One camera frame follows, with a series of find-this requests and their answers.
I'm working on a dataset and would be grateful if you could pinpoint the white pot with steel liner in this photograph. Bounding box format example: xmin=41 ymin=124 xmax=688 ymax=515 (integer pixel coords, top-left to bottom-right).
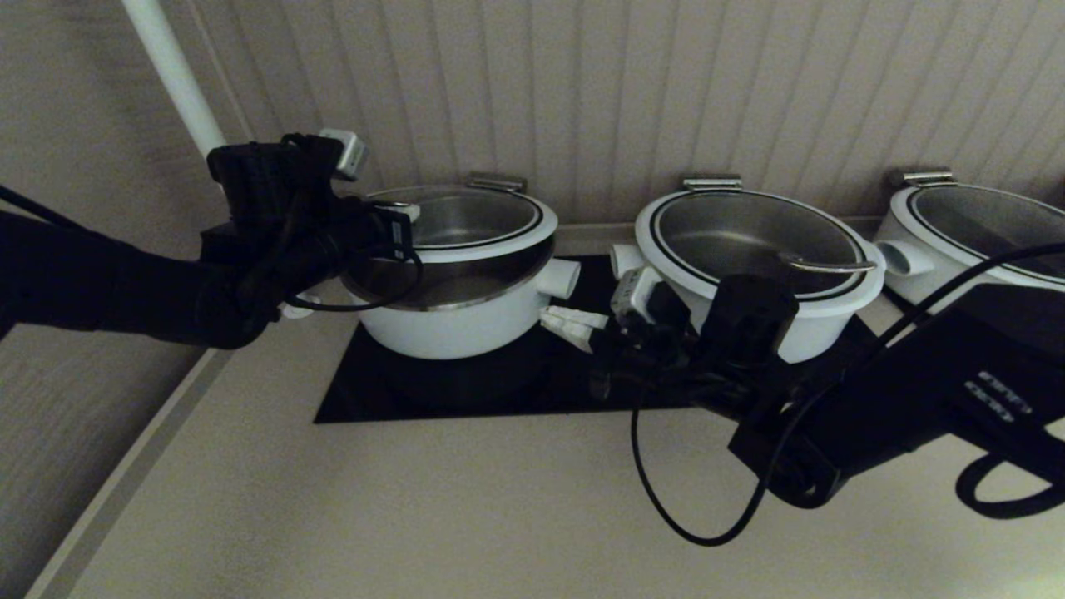
xmin=610 ymin=243 xmax=886 ymax=364
xmin=339 ymin=237 xmax=582 ymax=360
xmin=874 ymin=190 xmax=1065 ymax=304

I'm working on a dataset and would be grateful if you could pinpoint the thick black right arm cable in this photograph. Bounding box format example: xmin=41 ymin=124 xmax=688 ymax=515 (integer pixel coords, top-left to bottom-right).
xmin=955 ymin=453 xmax=1065 ymax=520

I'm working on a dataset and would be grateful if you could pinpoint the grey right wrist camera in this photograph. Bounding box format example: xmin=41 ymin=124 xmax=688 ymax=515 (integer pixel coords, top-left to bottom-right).
xmin=610 ymin=266 xmax=662 ymax=324

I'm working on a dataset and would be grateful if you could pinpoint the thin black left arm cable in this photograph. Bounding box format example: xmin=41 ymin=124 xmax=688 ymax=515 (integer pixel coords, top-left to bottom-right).
xmin=279 ymin=245 xmax=425 ymax=315

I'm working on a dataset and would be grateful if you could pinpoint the white rimmed glass lid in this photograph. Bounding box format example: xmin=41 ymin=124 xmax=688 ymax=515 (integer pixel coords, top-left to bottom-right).
xmin=634 ymin=190 xmax=886 ymax=320
xmin=359 ymin=185 xmax=558 ymax=265
xmin=890 ymin=185 xmax=1065 ymax=292

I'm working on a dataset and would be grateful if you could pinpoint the white metal pole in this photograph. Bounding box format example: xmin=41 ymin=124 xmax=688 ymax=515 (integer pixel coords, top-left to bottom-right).
xmin=121 ymin=0 xmax=321 ymax=321

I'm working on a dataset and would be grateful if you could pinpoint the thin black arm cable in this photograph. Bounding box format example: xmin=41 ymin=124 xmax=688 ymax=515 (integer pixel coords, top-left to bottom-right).
xmin=630 ymin=241 xmax=1065 ymax=547
xmin=279 ymin=245 xmax=425 ymax=315

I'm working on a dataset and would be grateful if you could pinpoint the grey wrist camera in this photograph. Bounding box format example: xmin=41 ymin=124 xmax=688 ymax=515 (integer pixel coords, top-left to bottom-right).
xmin=610 ymin=266 xmax=662 ymax=324
xmin=319 ymin=129 xmax=369 ymax=182

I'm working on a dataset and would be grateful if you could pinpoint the black glass cooktop panel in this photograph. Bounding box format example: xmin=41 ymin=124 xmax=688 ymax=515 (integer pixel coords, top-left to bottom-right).
xmin=315 ymin=256 xmax=883 ymax=425

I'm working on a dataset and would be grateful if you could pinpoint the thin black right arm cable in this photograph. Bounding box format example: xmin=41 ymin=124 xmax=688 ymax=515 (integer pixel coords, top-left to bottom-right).
xmin=630 ymin=241 xmax=1065 ymax=547

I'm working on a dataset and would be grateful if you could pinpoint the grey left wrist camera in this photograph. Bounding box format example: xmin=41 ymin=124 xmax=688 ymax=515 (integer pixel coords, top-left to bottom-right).
xmin=319 ymin=129 xmax=369 ymax=182

